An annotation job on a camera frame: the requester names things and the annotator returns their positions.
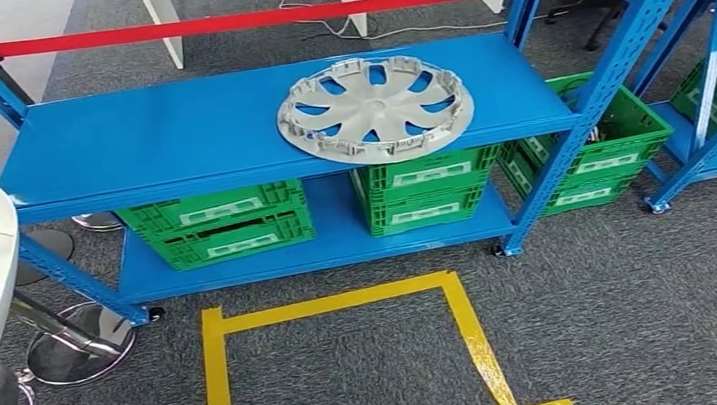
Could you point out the red barrier belt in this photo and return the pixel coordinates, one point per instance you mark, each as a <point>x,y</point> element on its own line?
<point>246,21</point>

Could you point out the chrome pedestal stool base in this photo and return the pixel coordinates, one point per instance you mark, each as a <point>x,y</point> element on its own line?
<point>97,223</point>
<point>80,343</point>

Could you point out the dark round stool base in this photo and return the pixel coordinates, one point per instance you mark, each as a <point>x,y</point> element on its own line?
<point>47,250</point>

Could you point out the grey wheel hubcap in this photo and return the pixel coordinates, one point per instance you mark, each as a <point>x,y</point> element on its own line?
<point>375,109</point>

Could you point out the white desk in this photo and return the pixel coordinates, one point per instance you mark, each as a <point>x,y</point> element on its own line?
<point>163,22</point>

